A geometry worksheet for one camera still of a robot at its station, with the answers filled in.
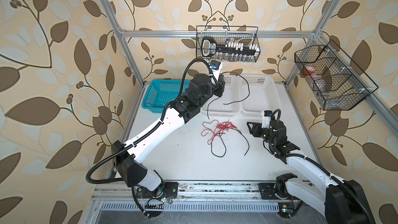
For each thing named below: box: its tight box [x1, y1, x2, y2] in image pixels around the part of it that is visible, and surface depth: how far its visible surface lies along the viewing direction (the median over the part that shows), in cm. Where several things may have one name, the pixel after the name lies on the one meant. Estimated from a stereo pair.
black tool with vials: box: [201, 36, 261, 62], surface depth 86 cm
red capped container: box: [303, 65, 316, 75], surface depth 84 cm
